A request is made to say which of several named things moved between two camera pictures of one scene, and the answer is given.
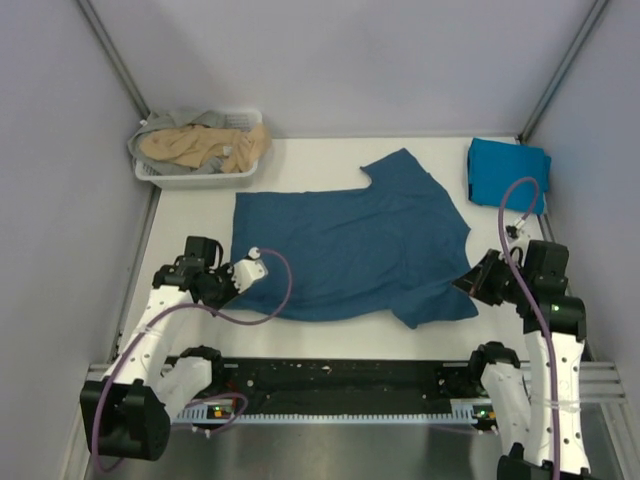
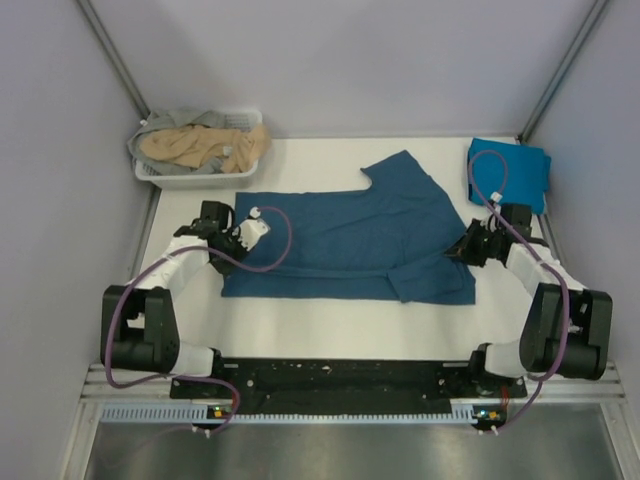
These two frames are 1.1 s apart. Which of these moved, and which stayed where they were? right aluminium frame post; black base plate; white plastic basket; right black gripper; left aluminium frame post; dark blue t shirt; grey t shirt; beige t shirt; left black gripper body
Moved: dark blue t shirt; right black gripper; left black gripper body
Stayed: beige t shirt; right aluminium frame post; black base plate; left aluminium frame post; grey t shirt; white plastic basket
